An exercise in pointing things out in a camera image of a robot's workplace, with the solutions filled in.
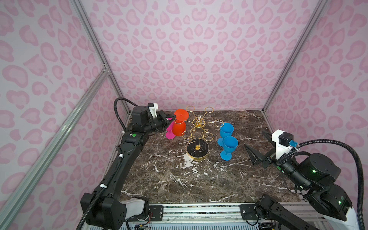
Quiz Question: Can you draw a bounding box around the red wine glass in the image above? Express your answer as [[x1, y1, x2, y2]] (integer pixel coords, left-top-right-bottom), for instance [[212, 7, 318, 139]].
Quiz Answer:
[[172, 109, 189, 137]]

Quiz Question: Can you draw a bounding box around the magenta wine glass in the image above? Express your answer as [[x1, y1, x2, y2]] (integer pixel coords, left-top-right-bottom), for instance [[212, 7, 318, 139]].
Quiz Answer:
[[165, 118, 176, 140]]

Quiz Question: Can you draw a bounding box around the blue wine glass front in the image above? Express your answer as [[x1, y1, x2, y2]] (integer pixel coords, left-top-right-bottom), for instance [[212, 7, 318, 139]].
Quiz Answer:
[[220, 136, 239, 161]]

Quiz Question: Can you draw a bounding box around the blue wine glass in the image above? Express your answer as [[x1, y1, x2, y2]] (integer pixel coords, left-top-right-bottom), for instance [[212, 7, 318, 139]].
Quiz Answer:
[[217, 123, 234, 147], [220, 136, 239, 161]]

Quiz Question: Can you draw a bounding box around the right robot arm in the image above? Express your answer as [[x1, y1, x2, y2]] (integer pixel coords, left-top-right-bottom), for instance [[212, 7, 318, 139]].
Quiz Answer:
[[244, 129, 365, 230]]

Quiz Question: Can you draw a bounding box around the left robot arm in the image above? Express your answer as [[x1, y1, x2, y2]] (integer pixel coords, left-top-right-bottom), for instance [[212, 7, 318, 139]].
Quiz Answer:
[[77, 103, 176, 230]]

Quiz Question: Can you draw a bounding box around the aluminium diagonal brace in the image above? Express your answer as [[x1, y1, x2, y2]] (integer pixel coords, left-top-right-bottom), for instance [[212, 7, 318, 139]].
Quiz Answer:
[[1, 69, 111, 230]]

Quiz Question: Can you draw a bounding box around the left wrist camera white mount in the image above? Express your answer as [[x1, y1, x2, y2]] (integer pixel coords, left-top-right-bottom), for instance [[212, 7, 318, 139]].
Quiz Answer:
[[148, 103, 159, 118]]

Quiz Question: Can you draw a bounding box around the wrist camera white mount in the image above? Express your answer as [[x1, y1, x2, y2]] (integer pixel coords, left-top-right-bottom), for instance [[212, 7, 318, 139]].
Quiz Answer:
[[272, 129, 299, 160], [148, 103, 159, 118]]

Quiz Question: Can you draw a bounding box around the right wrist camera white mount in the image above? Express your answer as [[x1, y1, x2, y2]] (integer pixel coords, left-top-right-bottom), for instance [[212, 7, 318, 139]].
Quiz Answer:
[[272, 129, 299, 160]]

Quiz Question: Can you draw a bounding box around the gold wire glass rack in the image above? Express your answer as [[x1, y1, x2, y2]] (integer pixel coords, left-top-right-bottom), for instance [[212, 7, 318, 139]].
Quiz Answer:
[[182, 105, 224, 161]]

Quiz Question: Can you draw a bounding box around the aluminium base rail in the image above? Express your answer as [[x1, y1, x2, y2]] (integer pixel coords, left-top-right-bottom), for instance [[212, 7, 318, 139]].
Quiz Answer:
[[77, 202, 317, 230]]

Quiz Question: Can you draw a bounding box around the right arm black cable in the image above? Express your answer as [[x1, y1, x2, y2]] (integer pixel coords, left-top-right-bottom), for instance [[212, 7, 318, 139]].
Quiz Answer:
[[275, 139, 366, 230]]

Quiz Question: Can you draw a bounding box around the aluminium corner post right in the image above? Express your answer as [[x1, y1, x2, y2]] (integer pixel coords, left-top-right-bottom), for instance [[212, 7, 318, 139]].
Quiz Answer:
[[262, 0, 330, 114]]

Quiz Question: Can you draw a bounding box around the aluminium corner post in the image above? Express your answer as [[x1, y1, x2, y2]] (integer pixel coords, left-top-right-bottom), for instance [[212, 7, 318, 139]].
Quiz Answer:
[[70, 0, 131, 116], [262, 0, 330, 114]]

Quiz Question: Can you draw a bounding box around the aluminium corner post left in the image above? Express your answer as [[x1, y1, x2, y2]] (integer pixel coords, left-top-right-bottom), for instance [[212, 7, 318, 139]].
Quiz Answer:
[[70, 0, 131, 116]]

